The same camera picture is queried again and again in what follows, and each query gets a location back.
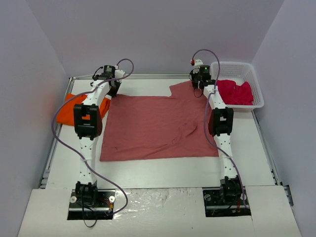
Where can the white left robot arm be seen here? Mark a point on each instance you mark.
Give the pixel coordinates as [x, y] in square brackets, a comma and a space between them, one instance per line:
[88, 127]

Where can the orange folded t shirt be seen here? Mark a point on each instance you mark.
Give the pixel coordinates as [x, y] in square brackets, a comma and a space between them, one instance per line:
[66, 114]

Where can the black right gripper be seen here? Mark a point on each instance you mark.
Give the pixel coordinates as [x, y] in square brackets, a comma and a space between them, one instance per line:
[196, 82]

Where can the magenta t shirt in basket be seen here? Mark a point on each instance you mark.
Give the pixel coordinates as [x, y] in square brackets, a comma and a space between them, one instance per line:
[234, 94]

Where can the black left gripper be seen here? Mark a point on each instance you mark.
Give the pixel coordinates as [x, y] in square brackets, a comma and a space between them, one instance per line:
[115, 88]

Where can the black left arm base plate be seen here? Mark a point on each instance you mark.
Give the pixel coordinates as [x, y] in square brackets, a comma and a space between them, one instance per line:
[101, 209]

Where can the white plastic basket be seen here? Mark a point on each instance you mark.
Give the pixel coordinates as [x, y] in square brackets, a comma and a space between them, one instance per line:
[240, 73]

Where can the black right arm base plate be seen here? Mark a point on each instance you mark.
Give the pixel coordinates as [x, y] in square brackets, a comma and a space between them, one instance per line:
[216, 206]

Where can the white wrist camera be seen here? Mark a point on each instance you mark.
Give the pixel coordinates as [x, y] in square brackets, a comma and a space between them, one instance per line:
[196, 63]
[119, 73]

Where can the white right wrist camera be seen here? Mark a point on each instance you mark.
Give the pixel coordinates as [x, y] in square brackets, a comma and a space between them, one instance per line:
[196, 63]

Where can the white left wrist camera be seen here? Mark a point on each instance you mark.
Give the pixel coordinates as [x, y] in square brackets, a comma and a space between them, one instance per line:
[119, 73]

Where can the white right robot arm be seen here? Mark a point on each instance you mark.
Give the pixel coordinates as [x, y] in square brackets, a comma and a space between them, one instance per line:
[218, 124]

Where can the pink t shirt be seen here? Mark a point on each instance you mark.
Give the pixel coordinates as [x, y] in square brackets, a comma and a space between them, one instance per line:
[155, 127]

